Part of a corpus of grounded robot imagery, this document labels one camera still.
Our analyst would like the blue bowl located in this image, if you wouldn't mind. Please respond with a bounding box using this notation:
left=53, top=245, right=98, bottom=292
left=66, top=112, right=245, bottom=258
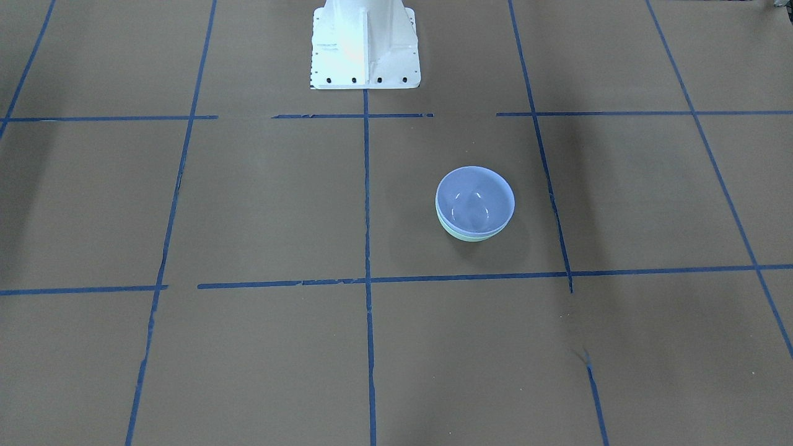
left=434, top=165, right=515, bottom=232

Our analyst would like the green bowl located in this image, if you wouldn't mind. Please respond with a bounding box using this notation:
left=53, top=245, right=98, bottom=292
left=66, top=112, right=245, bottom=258
left=437, top=214, right=510, bottom=242

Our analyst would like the white pedestal column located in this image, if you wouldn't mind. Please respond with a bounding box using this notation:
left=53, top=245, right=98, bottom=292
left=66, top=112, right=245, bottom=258
left=309, top=1, right=421, bottom=90

